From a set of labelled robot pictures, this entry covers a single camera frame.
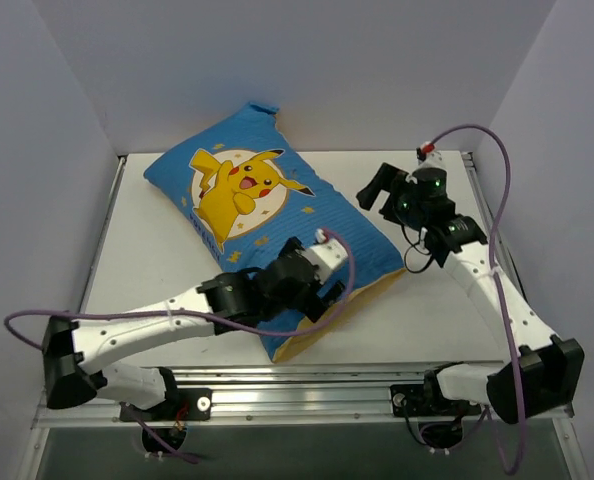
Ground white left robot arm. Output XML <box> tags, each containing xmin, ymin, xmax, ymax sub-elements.
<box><xmin>41</xmin><ymin>235</ymin><xmax>354</xmax><ymax>419</ymax></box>

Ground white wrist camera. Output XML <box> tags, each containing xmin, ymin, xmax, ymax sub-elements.
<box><xmin>302</xmin><ymin>228</ymin><xmax>348</xmax><ymax>284</ymax></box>
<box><xmin>416</xmin><ymin>142</ymin><xmax>446</xmax><ymax>170</ymax></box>

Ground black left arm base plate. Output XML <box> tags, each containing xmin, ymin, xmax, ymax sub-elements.
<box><xmin>119</xmin><ymin>388</ymin><xmax>213</xmax><ymax>422</ymax></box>

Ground blue Pikachu pillowcase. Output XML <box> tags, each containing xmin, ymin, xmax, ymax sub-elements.
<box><xmin>143</xmin><ymin>101</ymin><xmax>408</xmax><ymax>364</ymax></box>

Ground aluminium rail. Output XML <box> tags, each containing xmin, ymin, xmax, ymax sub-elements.
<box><xmin>77</xmin><ymin>155</ymin><xmax>128</xmax><ymax>312</ymax></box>
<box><xmin>459</xmin><ymin>149</ymin><xmax>533</xmax><ymax>311</ymax></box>

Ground aluminium front rail frame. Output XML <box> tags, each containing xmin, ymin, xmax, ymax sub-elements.
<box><xmin>34</xmin><ymin>360</ymin><xmax>573</xmax><ymax>426</ymax></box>

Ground aluminium right side rail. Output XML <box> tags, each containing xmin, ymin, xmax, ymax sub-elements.
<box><xmin>459</xmin><ymin>149</ymin><xmax>533</xmax><ymax>311</ymax></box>

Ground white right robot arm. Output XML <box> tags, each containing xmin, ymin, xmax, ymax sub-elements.
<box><xmin>356</xmin><ymin>163</ymin><xmax>585</xmax><ymax>424</ymax></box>

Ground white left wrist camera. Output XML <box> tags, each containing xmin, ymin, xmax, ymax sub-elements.
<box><xmin>302</xmin><ymin>228</ymin><xmax>348</xmax><ymax>284</ymax></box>

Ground aluminium left side rail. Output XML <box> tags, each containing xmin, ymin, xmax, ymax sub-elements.
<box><xmin>77</xmin><ymin>155</ymin><xmax>128</xmax><ymax>312</ymax></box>

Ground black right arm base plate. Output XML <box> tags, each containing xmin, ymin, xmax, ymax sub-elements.
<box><xmin>389</xmin><ymin>384</ymin><xmax>481</xmax><ymax>418</ymax></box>

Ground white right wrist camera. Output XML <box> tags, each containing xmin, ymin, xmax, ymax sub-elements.
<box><xmin>416</xmin><ymin>142</ymin><xmax>446</xmax><ymax>170</ymax></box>

